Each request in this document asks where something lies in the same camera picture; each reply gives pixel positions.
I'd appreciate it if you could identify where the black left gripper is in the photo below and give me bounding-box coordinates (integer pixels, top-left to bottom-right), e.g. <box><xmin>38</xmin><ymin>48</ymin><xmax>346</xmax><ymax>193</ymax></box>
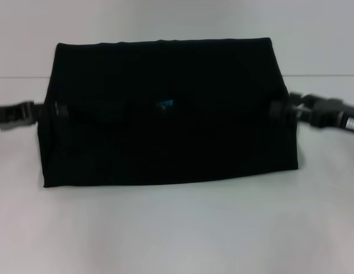
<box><xmin>0</xmin><ymin>101</ymin><xmax>69</xmax><ymax>131</ymax></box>

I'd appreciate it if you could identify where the black shirt with FREE print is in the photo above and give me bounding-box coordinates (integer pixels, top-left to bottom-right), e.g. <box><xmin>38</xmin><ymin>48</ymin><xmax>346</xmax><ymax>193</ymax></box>
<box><xmin>37</xmin><ymin>37</ymin><xmax>302</xmax><ymax>189</ymax></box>

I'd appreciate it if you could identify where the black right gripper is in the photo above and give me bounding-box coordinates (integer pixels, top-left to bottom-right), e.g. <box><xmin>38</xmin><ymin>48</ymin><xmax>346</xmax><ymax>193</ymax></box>
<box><xmin>269</xmin><ymin>92</ymin><xmax>354</xmax><ymax>132</ymax></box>

